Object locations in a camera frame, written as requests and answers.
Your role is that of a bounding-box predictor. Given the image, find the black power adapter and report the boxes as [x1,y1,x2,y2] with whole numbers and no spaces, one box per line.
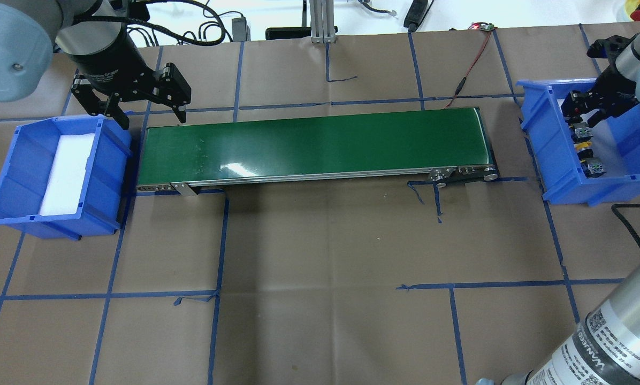
[231,17,251,42]

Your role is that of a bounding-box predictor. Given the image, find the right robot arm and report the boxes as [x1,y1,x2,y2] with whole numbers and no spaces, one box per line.
[503,33,640,384]

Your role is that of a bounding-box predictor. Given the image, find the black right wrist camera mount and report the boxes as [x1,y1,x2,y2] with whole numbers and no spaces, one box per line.
[586,33,639,66]

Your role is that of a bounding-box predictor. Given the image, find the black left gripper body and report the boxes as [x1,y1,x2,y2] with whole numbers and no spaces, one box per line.
[74,35,156,99]

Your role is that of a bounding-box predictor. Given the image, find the red push button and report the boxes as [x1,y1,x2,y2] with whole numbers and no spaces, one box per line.
[564,110,593,144]

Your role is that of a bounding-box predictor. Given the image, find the white foam pad bin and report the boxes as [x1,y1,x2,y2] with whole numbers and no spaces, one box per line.
[39,133,95,216]
[558,95,614,178]

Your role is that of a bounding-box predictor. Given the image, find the blue storage bin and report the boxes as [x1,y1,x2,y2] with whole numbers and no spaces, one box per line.
[0,116,132,240]
[517,79,640,206]

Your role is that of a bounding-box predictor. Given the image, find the yellow push button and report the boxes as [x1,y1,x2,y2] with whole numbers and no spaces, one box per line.
[574,141,606,178]

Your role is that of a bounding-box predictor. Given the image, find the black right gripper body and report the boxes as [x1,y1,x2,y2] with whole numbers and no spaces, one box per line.
[592,64,639,116]

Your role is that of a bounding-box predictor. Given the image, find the aluminium frame post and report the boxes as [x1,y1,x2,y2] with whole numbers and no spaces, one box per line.
[307,0,337,43]

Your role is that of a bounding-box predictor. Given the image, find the red black power cable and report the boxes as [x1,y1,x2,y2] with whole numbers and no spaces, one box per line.
[443,22,497,109]

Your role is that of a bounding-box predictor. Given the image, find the green conveyor belt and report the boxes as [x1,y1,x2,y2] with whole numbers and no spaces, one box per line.
[137,107,500,195]

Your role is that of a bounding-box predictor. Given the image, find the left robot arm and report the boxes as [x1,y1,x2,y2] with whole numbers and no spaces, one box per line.
[0,1,192,129]

